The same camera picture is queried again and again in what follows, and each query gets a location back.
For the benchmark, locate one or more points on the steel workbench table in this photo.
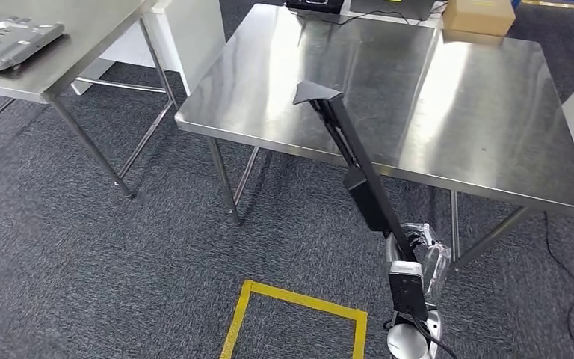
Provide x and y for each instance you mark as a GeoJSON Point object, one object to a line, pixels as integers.
{"type": "Point", "coordinates": [416, 99]}

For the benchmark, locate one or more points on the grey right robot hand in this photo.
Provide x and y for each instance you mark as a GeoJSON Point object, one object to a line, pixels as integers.
{"type": "Point", "coordinates": [435, 267]}

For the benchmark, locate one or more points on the brown cardboard box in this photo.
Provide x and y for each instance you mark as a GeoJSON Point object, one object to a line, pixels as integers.
{"type": "Point", "coordinates": [477, 17]}

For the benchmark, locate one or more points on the white desk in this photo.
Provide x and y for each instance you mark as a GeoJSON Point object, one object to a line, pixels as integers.
{"type": "Point", "coordinates": [430, 22]}

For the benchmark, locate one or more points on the yellow floor tape square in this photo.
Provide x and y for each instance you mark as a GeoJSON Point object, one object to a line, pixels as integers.
{"type": "Point", "coordinates": [292, 296]}

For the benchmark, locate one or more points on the black plastic plate bracket part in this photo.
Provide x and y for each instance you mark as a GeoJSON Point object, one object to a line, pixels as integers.
{"type": "Point", "coordinates": [366, 198]}

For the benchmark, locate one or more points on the grey stamped metal panel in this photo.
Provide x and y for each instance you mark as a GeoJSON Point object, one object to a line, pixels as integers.
{"type": "Point", "coordinates": [9, 42]}

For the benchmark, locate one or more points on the grey laptop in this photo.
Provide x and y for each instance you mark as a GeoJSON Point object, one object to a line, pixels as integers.
{"type": "Point", "coordinates": [391, 7]}

